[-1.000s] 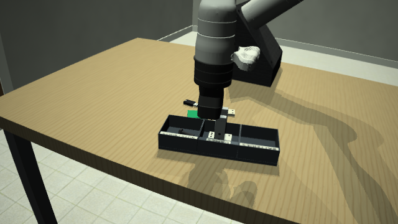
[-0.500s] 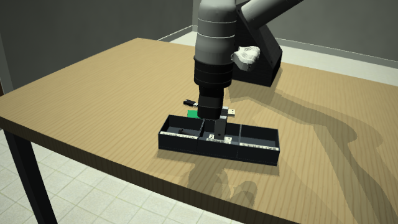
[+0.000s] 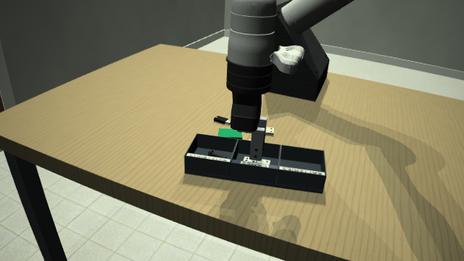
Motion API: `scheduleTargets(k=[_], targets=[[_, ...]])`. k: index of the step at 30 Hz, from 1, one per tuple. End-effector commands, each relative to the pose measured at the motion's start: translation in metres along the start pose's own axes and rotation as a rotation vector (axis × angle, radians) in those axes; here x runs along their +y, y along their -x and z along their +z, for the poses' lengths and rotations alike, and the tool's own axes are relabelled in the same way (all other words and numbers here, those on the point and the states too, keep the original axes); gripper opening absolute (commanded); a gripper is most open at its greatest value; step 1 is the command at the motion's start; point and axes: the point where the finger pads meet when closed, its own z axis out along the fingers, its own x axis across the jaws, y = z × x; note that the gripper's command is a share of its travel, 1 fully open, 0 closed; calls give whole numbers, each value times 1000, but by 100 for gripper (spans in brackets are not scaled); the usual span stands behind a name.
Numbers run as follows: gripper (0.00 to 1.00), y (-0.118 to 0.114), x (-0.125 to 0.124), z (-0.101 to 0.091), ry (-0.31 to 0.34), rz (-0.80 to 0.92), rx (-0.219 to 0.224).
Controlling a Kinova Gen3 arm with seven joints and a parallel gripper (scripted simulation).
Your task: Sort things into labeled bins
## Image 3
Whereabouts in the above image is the black usb stick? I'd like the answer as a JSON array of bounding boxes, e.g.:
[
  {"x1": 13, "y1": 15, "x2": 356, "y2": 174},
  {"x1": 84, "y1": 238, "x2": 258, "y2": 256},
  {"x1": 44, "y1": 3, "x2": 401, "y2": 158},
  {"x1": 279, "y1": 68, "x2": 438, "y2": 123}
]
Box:
[{"x1": 214, "y1": 116, "x2": 231, "y2": 125}]

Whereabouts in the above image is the dark grey rack of labelled bins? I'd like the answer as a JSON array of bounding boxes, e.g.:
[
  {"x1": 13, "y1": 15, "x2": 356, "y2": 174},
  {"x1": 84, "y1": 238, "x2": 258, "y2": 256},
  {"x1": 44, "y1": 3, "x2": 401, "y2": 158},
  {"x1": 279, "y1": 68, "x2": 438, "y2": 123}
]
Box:
[{"x1": 184, "y1": 133, "x2": 327, "y2": 194}]

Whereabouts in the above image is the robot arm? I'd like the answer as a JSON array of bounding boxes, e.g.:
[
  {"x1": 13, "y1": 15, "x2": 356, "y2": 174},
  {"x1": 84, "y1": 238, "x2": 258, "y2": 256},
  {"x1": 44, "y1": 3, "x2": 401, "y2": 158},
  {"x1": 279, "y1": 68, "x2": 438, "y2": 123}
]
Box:
[{"x1": 231, "y1": 0, "x2": 354, "y2": 35}]

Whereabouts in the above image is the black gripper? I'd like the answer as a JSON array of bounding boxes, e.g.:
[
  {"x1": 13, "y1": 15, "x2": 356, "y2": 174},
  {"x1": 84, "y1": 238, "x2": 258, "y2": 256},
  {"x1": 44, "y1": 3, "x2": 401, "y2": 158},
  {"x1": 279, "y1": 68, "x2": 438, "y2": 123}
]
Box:
[{"x1": 226, "y1": 29, "x2": 305, "y2": 161}]

